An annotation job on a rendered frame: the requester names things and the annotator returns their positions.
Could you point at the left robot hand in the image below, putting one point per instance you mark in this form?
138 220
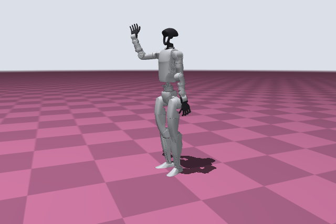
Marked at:
184 107

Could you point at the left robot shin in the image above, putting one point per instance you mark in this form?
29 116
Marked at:
176 149

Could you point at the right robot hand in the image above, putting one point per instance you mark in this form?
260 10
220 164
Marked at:
135 31

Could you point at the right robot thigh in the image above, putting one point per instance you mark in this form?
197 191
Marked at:
160 116

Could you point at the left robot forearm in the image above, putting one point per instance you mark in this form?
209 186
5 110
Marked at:
181 87

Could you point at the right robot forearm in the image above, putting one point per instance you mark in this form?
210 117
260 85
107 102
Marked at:
137 46

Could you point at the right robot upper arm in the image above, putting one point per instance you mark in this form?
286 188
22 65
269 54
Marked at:
152 55

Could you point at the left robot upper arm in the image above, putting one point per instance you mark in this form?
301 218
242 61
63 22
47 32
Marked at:
178 58

